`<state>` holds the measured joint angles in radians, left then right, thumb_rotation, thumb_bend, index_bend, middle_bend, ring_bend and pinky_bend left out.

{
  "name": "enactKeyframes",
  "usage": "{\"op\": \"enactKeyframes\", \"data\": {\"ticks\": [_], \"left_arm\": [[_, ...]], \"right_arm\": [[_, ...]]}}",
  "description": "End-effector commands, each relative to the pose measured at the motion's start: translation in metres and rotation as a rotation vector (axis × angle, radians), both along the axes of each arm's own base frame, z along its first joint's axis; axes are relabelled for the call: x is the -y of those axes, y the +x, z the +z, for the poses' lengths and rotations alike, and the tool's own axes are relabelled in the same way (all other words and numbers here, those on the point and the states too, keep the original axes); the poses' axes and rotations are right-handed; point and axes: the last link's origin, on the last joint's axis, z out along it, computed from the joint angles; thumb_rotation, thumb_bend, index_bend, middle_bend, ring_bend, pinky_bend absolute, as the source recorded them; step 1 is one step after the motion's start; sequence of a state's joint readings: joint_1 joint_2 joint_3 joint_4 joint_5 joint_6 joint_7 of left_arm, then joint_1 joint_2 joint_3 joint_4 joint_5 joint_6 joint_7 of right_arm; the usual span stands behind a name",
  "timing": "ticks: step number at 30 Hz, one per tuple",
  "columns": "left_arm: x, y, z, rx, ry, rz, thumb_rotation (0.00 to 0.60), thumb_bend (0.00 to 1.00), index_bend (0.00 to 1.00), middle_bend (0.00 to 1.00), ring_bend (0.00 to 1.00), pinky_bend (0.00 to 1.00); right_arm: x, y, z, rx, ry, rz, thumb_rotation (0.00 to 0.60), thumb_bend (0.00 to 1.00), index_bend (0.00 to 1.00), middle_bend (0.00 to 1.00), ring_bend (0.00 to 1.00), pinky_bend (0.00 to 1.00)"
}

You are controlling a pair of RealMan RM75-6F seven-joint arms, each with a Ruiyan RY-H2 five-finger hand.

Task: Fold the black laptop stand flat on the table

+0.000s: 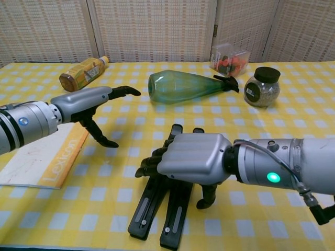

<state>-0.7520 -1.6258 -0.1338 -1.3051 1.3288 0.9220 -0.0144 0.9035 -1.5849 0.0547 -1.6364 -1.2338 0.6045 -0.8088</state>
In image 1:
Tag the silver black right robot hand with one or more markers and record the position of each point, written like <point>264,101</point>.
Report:
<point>193,157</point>

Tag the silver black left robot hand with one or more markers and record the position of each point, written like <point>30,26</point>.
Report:
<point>78,103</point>

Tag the black folding stand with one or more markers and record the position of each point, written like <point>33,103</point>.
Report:
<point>146,209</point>

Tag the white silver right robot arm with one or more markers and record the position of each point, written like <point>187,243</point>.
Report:
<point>261,162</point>

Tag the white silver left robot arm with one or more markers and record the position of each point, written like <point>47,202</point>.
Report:
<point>26,123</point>

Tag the amber tea bottle yellow label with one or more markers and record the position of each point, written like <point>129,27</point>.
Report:
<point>81,75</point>

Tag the green plastic spray bottle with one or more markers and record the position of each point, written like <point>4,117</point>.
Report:
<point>178,86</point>

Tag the white yellow Lexicon notebook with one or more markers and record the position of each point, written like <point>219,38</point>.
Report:
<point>39,167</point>

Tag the yellow white checkered tablecloth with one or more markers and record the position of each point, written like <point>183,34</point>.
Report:
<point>261,225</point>

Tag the glass jar with black lid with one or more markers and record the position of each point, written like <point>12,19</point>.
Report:
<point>264,91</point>

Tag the clear box with red clips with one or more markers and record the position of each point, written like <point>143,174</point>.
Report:
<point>230,62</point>

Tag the woven folding room screen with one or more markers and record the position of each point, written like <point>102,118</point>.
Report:
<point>157,31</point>

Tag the brass screen hinge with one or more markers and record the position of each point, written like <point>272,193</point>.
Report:
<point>216,30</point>

